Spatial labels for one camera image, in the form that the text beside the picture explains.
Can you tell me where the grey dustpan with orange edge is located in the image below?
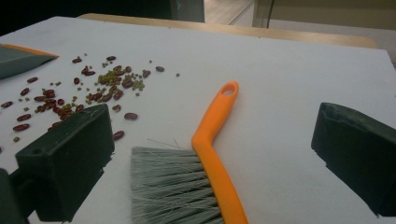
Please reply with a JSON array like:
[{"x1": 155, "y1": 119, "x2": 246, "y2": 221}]
[{"x1": 0, "y1": 43, "x2": 60, "y2": 80}]

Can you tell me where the white board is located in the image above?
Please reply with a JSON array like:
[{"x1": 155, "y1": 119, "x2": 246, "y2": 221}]
[{"x1": 0, "y1": 16, "x2": 396, "y2": 224}]

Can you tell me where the black floor cable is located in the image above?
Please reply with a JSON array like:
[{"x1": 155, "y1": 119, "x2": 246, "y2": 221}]
[{"x1": 266, "y1": 0, "x2": 276, "y2": 29}]

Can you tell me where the beige furniture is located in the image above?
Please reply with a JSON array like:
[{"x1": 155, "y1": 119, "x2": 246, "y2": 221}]
[{"x1": 252, "y1": 0, "x2": 396, "y2": 31}]

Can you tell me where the wooden table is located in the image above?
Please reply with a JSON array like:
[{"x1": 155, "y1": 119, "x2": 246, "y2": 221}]
[{"x1": 78, "y1": 12, "x2": 378, "y2": 49}]

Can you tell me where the orange brush with grey bristles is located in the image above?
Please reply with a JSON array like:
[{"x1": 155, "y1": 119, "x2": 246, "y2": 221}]
[{"x1": 130, "y1": 80, "x2": 250, "y2": 224}]

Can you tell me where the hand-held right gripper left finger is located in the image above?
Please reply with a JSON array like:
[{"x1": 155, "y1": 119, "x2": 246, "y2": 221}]
[{"x1": 14, "y1": 103, "x2": 116, "y2": 223}]

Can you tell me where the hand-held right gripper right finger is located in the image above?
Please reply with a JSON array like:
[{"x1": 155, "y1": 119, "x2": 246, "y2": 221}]
[{"x1": 310, "y1": 102, "x2": 396, "y2": 217}]

